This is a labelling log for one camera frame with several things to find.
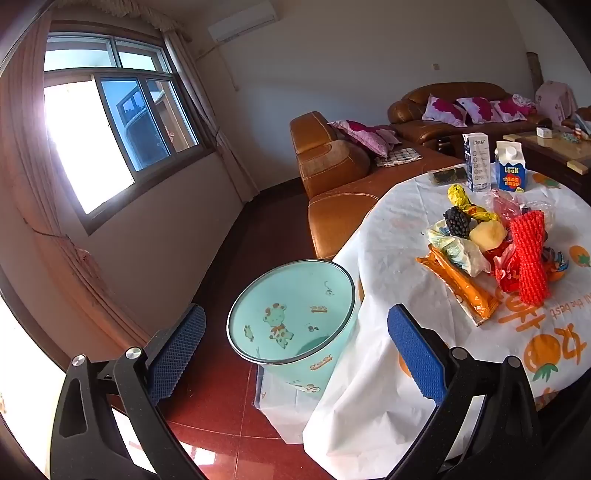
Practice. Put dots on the brown leather chaise sofa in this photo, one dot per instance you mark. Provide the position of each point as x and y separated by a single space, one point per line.
341 203

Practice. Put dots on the teal cartoon trash bin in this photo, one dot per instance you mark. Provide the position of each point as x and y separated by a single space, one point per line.
295 300

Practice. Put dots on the checked cloth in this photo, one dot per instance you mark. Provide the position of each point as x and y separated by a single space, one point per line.
399 156

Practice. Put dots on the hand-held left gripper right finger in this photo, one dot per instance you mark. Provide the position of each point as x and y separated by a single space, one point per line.
415 355

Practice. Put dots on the red foam net sleeve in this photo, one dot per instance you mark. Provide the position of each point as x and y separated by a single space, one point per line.
531 258

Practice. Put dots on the white orange-printed tablecloth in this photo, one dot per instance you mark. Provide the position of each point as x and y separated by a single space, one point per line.
392 258

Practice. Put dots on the orange snack packet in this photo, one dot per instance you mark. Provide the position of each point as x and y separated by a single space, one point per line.
466 290

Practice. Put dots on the black foam fruit net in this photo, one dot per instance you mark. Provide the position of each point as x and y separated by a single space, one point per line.
456 222

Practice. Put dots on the pink floral cushion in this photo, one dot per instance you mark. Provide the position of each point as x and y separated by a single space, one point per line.
364 136

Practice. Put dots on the pink tied curtain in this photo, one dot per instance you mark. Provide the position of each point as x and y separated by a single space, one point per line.
27 152

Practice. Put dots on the pink garment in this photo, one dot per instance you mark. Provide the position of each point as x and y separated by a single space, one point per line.
556 99

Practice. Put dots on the translucent plastic sheet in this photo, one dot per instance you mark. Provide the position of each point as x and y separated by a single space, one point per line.
281 410

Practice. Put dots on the wooden coffee table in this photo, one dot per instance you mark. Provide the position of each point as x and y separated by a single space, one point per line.
549 150

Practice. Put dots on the white blue milk carton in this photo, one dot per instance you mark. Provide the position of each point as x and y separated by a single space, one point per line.
478 161

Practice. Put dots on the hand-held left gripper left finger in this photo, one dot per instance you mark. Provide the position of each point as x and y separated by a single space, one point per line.
178 355

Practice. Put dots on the pale yellow foam piece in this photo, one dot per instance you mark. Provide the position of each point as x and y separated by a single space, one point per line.
487 235

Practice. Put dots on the red plastic bag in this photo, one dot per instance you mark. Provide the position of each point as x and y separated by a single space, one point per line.
505 274

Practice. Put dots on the sliding window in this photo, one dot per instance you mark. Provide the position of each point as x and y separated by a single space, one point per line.
138 115

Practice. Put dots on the white magenta printed cushion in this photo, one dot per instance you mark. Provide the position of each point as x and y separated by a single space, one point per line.
480 110
510 110
443 110

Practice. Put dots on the small white box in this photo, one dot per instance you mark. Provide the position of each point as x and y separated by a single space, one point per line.
544 133

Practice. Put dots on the dark seaweed snack packet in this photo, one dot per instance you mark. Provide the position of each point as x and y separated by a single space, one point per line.
445 176

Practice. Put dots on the brown leather three-seat sofa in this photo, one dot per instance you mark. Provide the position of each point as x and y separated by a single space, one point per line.
415 127

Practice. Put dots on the colourful candy wrapper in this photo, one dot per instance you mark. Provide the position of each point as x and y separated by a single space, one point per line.
556 265

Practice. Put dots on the white air conditioner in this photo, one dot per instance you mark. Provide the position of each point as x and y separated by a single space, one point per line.
242 21

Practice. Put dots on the pink transparent plastic bag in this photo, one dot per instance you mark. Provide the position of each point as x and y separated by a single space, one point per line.
508 207

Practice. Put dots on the blue white drink carton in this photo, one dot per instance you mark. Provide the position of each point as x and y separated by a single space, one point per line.
510 170

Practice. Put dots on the white yellow printed plastic bag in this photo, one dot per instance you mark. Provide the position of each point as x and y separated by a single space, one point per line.
461 254

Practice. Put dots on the pale narrow curtain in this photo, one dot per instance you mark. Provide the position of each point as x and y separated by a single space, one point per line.
203 92

